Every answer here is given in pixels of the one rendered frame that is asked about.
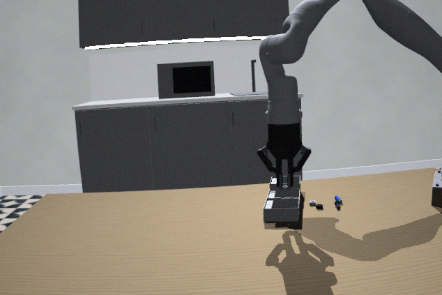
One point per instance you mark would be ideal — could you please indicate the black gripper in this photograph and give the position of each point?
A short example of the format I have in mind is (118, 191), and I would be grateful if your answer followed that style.
(284, 149)

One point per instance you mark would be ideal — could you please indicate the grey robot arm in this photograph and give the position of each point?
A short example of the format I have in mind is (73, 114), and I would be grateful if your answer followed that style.
(391, 16)

